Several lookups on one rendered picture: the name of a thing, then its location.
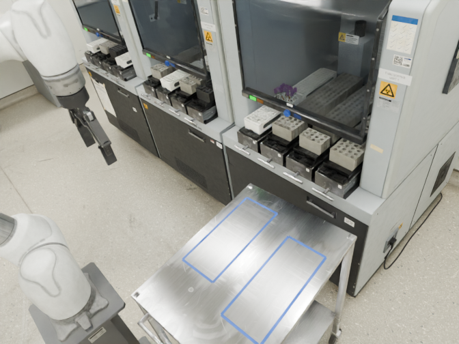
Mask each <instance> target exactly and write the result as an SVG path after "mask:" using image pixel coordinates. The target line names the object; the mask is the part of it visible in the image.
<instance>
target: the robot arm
mask: <svg viewBox="0 0 459 344"><path fill-rule="evenodd" d="M11 59H13V60H18V61H26V60H29V61H30V62H31V63H32V64H33V65H34V66H35V67H36V69H37V70H38V71H39V73H40V74H41V77H42V79H44V82H45V83H46V86H48V88H49V90H50V92H51V93H52V94H53V95H54V96H56V98H57V99H58V101H59V103H60V105H61V107H63V108H64V109H67V110H68V112H69V115H70V118H71V121H72V123H74V124H75V126H76V127H77V130H78V131H79V134H80V135H81V138H82V140H83V142H84V144H85V146H86V147H89V146H91V145H93V144H95V143H96V142H95V140H96V141H97V143H98V144H99V145H98V149H99V150H100V152H101V154H102V156H103V158H104V160H105V162H106V164H107V165H108V166H109V165H111V164H113V163H114V162H116V161H117V158H116V157H115V154H114V152H113V150H112V148H111V144H112V143H111V141H110V140H109V138H108V136H107V134H106V133H105V131H104V130H103V128H102V126H101V125H100V123H99V121H98V120H97V119H96V116H95V115H94V112H93V111H91V110H90V109H89V107H88V106H86V105H85V104H86V103H87V101H88V100H89V94H88V92H87V90H86V88H85V78H84V76H83V73H82V71H81V69H80V67H79V64H78V63H77V60H76V57H75V51H74V47H73V45H72V41H71V39H70V36H69V35H68V32H67V30H66V28H65V26H64V24H63V22H62V20H61V19H60V17H59V15H58V14H57V12H56V11H55V10H54V9H53V7H52V6H51V5H50V4H49V3H48V1H46V0H18V1H16V2H14V3H13V4H12V5H11V6H10V10H9V11H7V12H6V13H5V14H4V15H3V16H2V17H1V18H0V63H2V62H4V61H7V60H11ZM94 139H95V140H94ZM0 257H2V258H4V259H6V260H8V261H9V262H11V263H13V264H14V265H15V266H17V267H19V270H18V282H19V285H20V288H21V289H22V291H23V292H24V294H25V295H26V296H27V297H28V298H29V299H30V300H31V301H32V303H33V304H34V305H36V306H37V307H38V308H39V309H40V310H41V311H42V312H43V313H45V314H47V315H48V317H49V319H50V321H51V323H52V324H53V326H54V328H55V330H56V332H57V338H58V340H59V341H61V342H64V341H66V340H67V339H68V338H69V336H70V335H71V334H72V333H73V332H74V331H75V330H77V329H78V328H80V327H81V326H82V327H83V328H84V329H85V331H86V332H90V331H91V330H93V325H92V322H91V320H90V319H91V318H92V317H93V316H94V315H95V314H97V313H98V312H100V311H101V310H104V309H106V308H107V307H108V305H109V301H108V300H107V299H106V298H103V297H102V296H101V294H100V292H99V291H98V290H97V289H96V287H95V286H94V284H93V283H92V281H91V278H90V275H89V274H88V273H83V272H82V271H81V269H80V267H79V265H78V263H77V262H76V261H75V259H74V257H73V256H72V254H71V252H70V250H69V248H68V244H67V242H66V239H65V237H64V235H63V233H62V232H61V230H60V228H59V227H58V226H57V224H56V223H55V222H54V221H53V220H51V219H50V218H49V217H47V216H43V215H41V214H24V213H21V214H15V215H13V216H8V215H6V214H3V213H1V212H0Z"/></svg>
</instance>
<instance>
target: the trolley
mask: <svg viewBox="0 0 459 344"><path fill-rule="evenodd" d="M356 240H357V236H355V235H353V234H351V233H349V232H347V231H345V230H343V229H341V228H339V227H337V226H335V225H333V224H331V223H329V222H327V221H325V220H323V219H321V218H319V217H317V216H315V215H313V214H311V213H309V212H307V211H305V210H303V209H301V208H299V207H297V206H295V205H293V204H291V203H289V202H287V201H285V200H283V199H281V198H279V197H277V196H275V195H273V194H271V193H269V192H267V191H265V190H263V189H261V188H259V187H257V186H255V185H253V184H249V185H248V186H247V187H246V188H244V189H243V190H242V191H241V192H240V193H239V194H238V195H237V196H236V197H235V198H234V199H232V200H231V201H230V202H229V203H228V204H227V205H226V206H225V207H224V208H223V209H222V210H221V211H220V212H219V213H218V214H217V215H216V216H215V217H214V218H213V219H212V220H210V221H209V222H208V223H207V224H206V225H205V226H204V227H203V228H202V229H201V230H200V231H198V232H197V233H196V234H195V235H194V236H193V237H192V238H191V239H190V240H189V241H188V242H187V243H186V244H185V245H184V246H183V247H182V248H181V249H180V250H179V251H178V252H176V253H175V254H174V255H173V256H172V257H171V258H170V259H169V260H168V261H167V262H166V263H164V264H163V265H162V266H161V267H160V268H159V269H158V270H157V271H156V272H155V273H154V274H153V275H151V277H150V278H149V279H148V280H147V281H146V282H145V283H144V284H142V285H141V286H140V287H139V288H138V289H137V290H136V291H135V292H134V293H133V294H132V295H131V297H132V299H133V300H134V301H135V302H136V303H137V305H138V306H139V308H140V309H141V311H142V313H143V314H144V316H143V317H142V318H141V319H140V320H139V321H138V322H137V324H138V325H139V326H140V327H141V328H142V329H143V330H144V332H145V333H146V334H147V335H148V336H149V337H150V338H151V339H152V340H153V341H154V342H155V343H156V344H172V343H171V341H170V340H169V338H168V336H167V335H166V333H165V331H164V330H166V331H167V332H168V333H169V334H170V335H171V336H172V337H173V338H174V339H175V340H176V341H177V342H178V343H179V344H318V343H319V342H320V340H321V338H322V337H323V335H324V333H325V332H326V331H327V329H328V328H329V326H330V325H331V323H332V321H333V327H332V330H331V335H330V339H329V344H336V343H337V342H338V341H339V338H340V336H341V333H342V329H340V328H339V326H340V321H341V318H342V311H343V306H344V300H345V295H346V288H347V284H348V277H349V273H350V266H351V262H352V255H353V250H354V243H355V242H356ZM341 261H342V268H341V274H340V278H339V287H338V292H337V300H336V305H335V312H333V311H331V310H330V309H328V308H327V307H325V306H324V305H322V304H321V303H319V302H317V301H316V300H314V299H315V298H316V296H317V295H318V294H319V293H320V291H321V289H322V288H323V287H324V285H325V284H326V282H327V281H328V280H329V278H330V277H331V275H332V274H333V273H334V271H335V270H336V268H337V267H338V265H339V264H340V263H341ZM147 320H148V322H149V323H150V325H151V327H152V328H153V329H154V331H155V333H156V334H157V336H158V337H159V339H160V340H159V339H158V338H157V337H156V336H155V335H154V334H153V333H152V332H151V331H150V330H149V329H148V328H147V327H146V326H145V325H144V324H143V323H144V322H146V321H147Z"/></svg>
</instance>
